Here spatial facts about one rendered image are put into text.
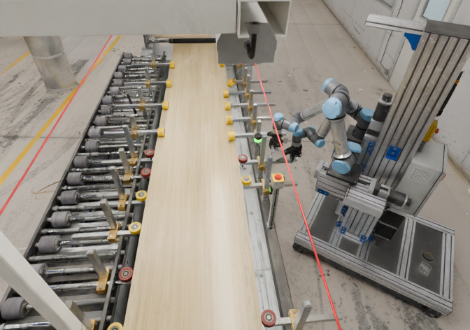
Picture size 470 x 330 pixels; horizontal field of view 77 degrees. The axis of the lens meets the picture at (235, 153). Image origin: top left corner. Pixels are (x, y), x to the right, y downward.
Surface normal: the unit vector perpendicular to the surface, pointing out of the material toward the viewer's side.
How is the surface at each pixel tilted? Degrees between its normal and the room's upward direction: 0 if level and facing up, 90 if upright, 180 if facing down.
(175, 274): 0
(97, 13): 90
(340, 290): 0
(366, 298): 0
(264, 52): 90
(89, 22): 90
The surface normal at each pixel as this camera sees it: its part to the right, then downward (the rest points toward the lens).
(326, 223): 0.02, -0.75
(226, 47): 0.09, 0.66
